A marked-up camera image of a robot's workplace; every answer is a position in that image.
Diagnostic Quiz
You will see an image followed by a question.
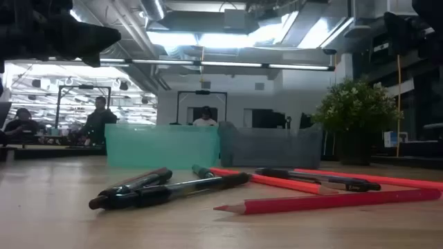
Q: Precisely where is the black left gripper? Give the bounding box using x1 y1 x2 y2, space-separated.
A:
0 0 123 68

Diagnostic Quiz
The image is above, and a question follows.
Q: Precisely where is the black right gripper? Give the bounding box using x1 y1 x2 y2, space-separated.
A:
383 0 443 62

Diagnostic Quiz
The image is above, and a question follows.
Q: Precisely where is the black clear retractable pen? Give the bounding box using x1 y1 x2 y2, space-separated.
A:
88 172 253 211
255 167 382 193
98 167 173 198

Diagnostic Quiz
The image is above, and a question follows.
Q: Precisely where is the green capped pen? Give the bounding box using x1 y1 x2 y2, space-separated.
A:
191 164 216 180

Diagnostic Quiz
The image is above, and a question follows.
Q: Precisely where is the person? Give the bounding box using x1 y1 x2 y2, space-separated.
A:
82 96 118 146
192 105 219 127
3 107 41 136

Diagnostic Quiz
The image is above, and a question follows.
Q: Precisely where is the green potted plant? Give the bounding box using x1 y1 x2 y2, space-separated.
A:
311 76 404 166

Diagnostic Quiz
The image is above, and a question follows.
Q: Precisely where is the dark monitor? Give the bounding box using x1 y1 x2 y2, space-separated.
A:
0 101 12 129

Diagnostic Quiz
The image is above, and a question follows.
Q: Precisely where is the white box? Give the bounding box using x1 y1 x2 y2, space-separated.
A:
383 130 399 149

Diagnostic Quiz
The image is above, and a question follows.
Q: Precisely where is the teal translucent plastic bin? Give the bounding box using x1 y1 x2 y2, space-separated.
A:
105 123 221 170

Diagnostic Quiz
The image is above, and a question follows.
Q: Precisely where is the LED light bar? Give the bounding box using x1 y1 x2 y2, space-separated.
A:
48 56 336 73

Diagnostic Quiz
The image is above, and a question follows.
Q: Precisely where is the grey translucent plastic bin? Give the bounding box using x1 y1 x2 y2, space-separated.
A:
217 120 325 169

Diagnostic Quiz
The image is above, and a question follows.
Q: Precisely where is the black gantry frame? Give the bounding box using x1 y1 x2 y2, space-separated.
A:
176 90 228 126
54 84 112 129

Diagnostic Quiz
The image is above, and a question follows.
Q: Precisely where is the yellow extension cable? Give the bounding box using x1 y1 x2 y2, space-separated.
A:
395 53 402 158

